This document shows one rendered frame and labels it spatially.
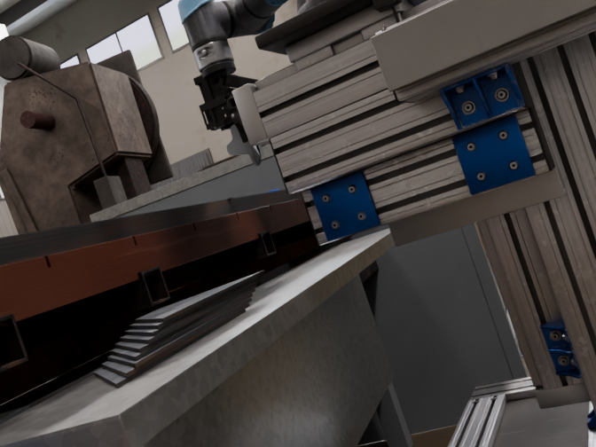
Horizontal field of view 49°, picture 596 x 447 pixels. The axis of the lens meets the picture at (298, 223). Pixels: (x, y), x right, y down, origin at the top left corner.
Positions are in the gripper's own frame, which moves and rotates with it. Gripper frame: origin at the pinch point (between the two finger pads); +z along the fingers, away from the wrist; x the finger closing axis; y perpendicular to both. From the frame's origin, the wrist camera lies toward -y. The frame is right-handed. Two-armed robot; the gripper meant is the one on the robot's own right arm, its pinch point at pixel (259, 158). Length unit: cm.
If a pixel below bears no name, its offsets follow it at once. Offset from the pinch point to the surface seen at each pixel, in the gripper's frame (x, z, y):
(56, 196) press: -343, -76, 313
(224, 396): 42, 35, 1
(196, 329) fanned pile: 59, 23, -8
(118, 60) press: -447, -196, 272
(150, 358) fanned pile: 69, 23, -8
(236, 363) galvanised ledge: 66, 26, -15
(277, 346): 19.7, 33.9, 0.9
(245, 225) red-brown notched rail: 6.6, 12.0, 4.8
